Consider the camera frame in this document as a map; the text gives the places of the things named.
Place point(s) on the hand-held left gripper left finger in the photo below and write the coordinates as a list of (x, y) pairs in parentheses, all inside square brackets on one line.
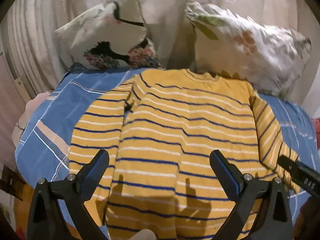
[(103, 160)]

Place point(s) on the red cloth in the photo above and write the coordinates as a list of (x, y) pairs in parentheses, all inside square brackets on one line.
[(316, 132)]

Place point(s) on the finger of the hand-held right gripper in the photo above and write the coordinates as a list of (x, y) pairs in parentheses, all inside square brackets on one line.
[(297, 173)]

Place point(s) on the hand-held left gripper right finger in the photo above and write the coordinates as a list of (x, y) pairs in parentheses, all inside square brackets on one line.
[(219, 162)]

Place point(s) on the yellow striped sweater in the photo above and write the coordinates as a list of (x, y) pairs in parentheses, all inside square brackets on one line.
[(175, 130)]

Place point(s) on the blue plaid bedsheet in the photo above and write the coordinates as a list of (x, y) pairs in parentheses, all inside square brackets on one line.
[(50, 130)]

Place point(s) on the white pillow with green leaves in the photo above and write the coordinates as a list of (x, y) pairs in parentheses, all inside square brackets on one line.
[(250, 50)]

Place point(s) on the white pillow with dark flowers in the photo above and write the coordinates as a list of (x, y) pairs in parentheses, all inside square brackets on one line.
[(100, 30)]

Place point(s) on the beige curtain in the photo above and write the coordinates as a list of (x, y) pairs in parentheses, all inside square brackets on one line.
[(170, 17)]

